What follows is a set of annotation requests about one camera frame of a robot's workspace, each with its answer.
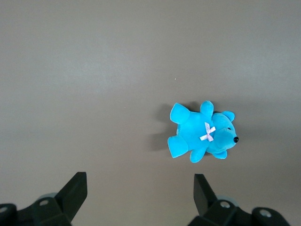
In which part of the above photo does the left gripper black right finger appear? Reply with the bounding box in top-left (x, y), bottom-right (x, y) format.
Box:
top-left (187, 173), bottom-right (290, 226)

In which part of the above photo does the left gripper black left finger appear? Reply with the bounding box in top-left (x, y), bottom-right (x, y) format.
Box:
top-left (0, 171), bottom-right (88, 226)

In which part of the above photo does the blue teddy bear pink bow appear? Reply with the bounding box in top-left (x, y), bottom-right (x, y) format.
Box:
top-left (167, 100), bottom-right (240, 164)

